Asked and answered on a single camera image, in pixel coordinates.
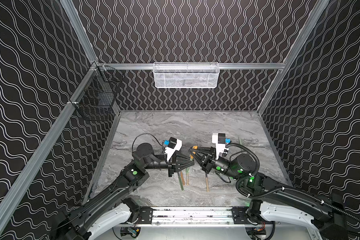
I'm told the aluminium frame back bar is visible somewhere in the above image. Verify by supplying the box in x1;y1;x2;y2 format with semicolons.
99;62;286;71

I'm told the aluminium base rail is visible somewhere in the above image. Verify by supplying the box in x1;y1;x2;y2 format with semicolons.
74;205;316;226

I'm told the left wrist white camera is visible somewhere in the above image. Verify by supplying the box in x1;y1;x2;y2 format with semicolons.
164;137;183;163

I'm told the dark green pen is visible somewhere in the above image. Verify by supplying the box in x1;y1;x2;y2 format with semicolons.
178;176;184;191

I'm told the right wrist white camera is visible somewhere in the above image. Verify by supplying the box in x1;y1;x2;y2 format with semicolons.
212;133;231;160

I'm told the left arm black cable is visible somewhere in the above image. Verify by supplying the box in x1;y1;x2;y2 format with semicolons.
131;133;166;154

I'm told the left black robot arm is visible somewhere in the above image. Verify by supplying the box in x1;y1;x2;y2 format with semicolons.
48;138;195;240

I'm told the white wire mesh basket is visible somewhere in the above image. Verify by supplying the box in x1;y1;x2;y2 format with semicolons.
153;67;220;89

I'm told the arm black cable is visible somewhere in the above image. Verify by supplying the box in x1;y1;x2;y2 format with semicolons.
224;142;360;238
131;133;166;154

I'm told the black wire mesh basket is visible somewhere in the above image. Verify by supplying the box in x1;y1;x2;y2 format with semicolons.
70;62;120;122

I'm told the aluminium frame left bar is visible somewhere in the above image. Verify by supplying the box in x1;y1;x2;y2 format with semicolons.
0;62;99;240

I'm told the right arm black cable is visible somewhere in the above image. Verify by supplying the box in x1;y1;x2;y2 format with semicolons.
224;142;360;238

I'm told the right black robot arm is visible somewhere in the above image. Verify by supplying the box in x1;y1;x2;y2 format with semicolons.
188;143;360;240

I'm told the wrist white camera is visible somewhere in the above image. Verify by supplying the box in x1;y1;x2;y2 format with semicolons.
212;133;231;160
164;137;183;163

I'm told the aluminium frame bar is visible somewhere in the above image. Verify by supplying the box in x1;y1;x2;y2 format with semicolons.
0;62;99;240
99;62;286;71

